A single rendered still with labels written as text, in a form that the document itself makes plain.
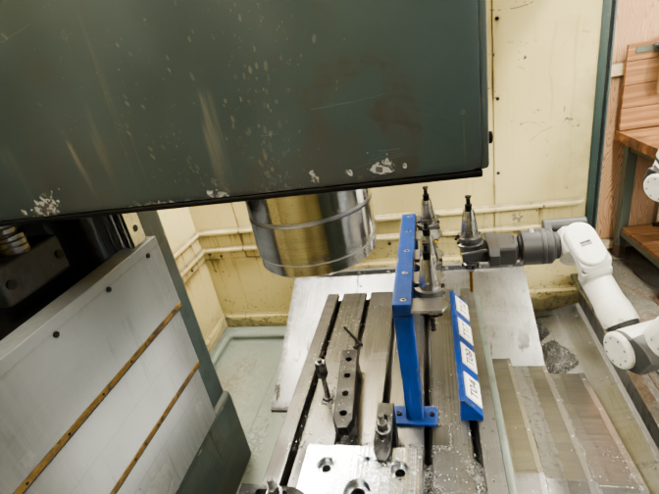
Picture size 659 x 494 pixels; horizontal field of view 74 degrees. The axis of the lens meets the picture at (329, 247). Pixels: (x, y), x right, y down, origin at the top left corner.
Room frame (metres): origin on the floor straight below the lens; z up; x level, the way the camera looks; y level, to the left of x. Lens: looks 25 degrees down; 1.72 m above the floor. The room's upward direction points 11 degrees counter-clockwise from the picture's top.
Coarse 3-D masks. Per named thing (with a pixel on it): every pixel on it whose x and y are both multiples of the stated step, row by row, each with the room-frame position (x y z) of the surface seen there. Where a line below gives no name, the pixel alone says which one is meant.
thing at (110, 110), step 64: (0, 0) 0.47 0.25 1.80; (64, 0) 0.45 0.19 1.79; (128, 0) 0.44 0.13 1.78; (192, 0) 0.42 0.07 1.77; (256, 0) 0.41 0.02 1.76; (320, 0) 0.39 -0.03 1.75; (384, 0) 0.38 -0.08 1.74; (448, 0) 0.37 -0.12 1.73; (0, 64) 0.48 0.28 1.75; (64, 64) 0.46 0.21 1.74; (128, 64) 0.44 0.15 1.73; (192, 64) 0.42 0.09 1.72; (256, 64) 0.41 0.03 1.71; (320, 64) 0.39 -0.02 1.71; (384, 64) 0.38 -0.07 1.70; (448, 64) 0.37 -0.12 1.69; (0, 128) 0.49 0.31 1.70; (64, 128) 0.47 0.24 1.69; (128, 128) 0.45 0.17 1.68; (192, 128) 0.43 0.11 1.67; (256, 128) 0.41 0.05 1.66; (320, 128) 0.40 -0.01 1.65; (384, 128) 0.38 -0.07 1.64; (448, 128) 0.37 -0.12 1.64; (0, 192) 0.50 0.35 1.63; (64, 192) 0.48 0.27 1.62; (128, 192) 0.46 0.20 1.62; (192, 192) 0.44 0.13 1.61; (256, 192) 0.42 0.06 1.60; (320, 192) 0.40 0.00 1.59
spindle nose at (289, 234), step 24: (336, 192) 0.46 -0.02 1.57; (360, 192) 0.48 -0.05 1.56; (264, 216) 0.47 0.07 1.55; (288, 216) 0.46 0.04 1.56; (312, 216) 0.45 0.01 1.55; (336, 216) 0.46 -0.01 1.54; (360, 216) 0.48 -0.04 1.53; (264, 240) 0.48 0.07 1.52; (288, 240) 0.46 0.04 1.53; (312, 240) 0.45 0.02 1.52; (336, 240) 0.46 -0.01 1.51; (360, 240) 0.47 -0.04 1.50; (264, 264) 0.50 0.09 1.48; (288, 264) 0.46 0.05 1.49; (312, 264) 0.45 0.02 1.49; (336, 264) 0.46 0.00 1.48
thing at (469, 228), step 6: (474, 210) 0.96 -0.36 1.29; (462, 216) 0.97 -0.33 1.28; (468, 216) 0.95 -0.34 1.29; (474, 216) 0.95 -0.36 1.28; (462, 222) 0.96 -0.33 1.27; (468, 222) 0.95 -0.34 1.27; (474, 222) 0.95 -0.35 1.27; (462, 228) 0.96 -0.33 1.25; (468, 228) 0.95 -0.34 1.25; (474, 228) 0.95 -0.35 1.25; (462, 234) 0.96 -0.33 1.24; (468, 234) 0.95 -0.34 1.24; (474, 234) 0.95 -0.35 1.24
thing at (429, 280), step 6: (432, 258) 0.77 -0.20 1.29; (420, 264) 0.78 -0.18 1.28; (426, 264) 0.77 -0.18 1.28; (432, 264) 0.77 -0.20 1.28; (420, 270) 0.78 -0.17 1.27; (426, 270) 0.77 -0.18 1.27; (432, 270) 0.77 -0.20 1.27; (420, 276) 0.78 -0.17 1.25; (426, 276) 0.77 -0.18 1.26; (432, 276) 0.76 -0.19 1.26; (420, 282) 0.78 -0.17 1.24; (426, 282) 0.76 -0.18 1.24; (432, 282) 0.76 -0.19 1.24; (438, 282) 0.77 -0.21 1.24; (420, 288) 0.77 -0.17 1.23; (426, 288) 0.76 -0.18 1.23; (432, 288) 0.76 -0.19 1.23
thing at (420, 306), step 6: (414, 300) 0.75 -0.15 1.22; (420, 300) 0.75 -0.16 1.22; (426, 300) 0.74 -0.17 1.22; (432, 300) 0.74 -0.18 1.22; (438, 300) 0.73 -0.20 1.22; (444, 300) 0.73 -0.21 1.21; (414, 306) 0.73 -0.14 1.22; (420, 306) 0.73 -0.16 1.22; (426, 306) 0.72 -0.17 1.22; (432, 306) 0.72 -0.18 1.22; (438, 306) 0.71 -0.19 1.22; (444, 306) 0.71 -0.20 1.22; (414, 312) 0.71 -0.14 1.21; (420, 312) 0.71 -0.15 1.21; (426, 312) 0.71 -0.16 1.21; (432, 312) 0.70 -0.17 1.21; (438, 312) 0.70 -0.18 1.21
